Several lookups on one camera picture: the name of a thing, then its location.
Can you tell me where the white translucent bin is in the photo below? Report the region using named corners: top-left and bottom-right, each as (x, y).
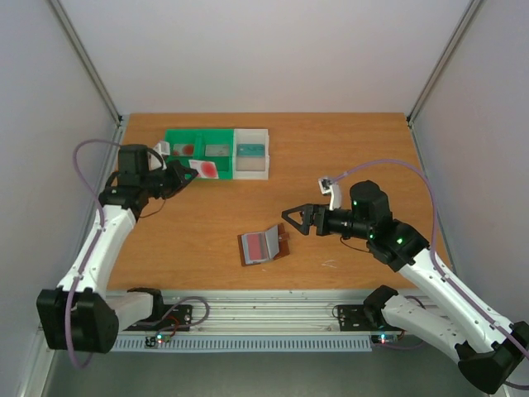
top-left (232, 128), bottom-right (270, 180)

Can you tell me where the brown leather card holder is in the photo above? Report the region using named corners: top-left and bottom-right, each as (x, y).
top-left (237, 223), bottom-right (290, 267)

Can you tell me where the grey slotted cable duct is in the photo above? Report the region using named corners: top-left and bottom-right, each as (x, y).
top-left (112, 335), bottom-right (372, 354)

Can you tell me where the right green circuit board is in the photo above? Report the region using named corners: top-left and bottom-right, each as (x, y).
top-left (371, 333), bottom-right (402, 345)

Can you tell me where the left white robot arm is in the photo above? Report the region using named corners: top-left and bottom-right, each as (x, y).
top-left (36, 144), bottom-right (198, 353)

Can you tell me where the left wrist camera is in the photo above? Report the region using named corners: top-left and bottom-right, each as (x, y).
top-left (149, 141), bottom-right (170, 170)

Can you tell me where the green circuit board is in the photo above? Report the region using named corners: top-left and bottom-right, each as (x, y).
top-left (144, 334), bottom-right (172, 349)
top-left (371, 333), bottom-right (402, 345)

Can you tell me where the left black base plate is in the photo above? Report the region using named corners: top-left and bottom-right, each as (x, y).
top-left (126, 304), bottom-right (193, 332)

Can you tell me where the green two-compartment bin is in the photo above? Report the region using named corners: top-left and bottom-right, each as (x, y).
top-left (164, 128), bottom-right (234, 179)

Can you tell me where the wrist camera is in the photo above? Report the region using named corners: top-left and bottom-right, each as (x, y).
top-left (318, 176), bottom-right (342, 211)
top-left (149, 141), bottom-right (170, 170)

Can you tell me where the aluminium rail frame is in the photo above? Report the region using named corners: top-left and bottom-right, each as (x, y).
top-left (36, 289), bottom-right (493, 336)

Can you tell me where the left green circuit board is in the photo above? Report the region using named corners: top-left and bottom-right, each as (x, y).
top-left (144, 334), bottom-right (172, 349)

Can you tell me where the red dotted card in bin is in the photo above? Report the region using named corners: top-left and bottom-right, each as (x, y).
top-left (172, 143), bottom-right (195, 157)

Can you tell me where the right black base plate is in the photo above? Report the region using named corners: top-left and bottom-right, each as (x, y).
top-left (332, 304), bottom-right (402, 332)

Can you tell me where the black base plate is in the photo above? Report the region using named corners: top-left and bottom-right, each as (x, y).
top-left (126, 304), bottom-right (193, 332)
top-left (332, 304), bottom-right (402, 332)

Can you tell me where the red circle white card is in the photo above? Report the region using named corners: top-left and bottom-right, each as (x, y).
top-left (189, 160), bottom-right (219, 179)

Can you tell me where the red card in holder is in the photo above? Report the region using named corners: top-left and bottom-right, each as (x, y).
top-left (245, 233), bottom-right (268, 263)

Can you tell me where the teal card in bin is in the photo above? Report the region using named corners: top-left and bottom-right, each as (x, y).
top-left (236, 143), bottom-right (265, 158)

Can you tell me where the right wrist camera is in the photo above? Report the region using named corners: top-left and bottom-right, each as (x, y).
top-left (318, 176), bottom-right (342, 211)

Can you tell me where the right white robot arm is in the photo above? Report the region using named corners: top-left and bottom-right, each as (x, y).
top-left (282, 179), bottom-right (528, 395)

